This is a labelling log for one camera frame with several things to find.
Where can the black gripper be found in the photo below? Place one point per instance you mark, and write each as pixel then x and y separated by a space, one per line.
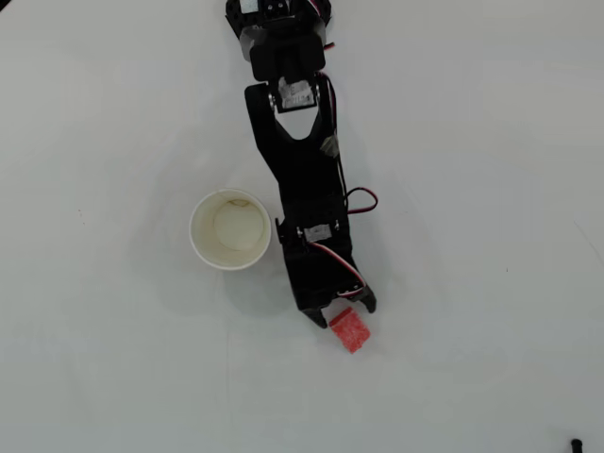
pixel 317 278

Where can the red cube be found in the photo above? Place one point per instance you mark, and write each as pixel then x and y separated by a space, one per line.
pixel 350 331

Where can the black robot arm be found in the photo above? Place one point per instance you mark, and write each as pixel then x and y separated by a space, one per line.
pixel 302 165

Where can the white paper cup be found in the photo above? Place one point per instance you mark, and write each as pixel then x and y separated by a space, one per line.
pixel 231 231

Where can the small black object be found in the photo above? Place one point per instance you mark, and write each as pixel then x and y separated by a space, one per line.
pixel 576 446

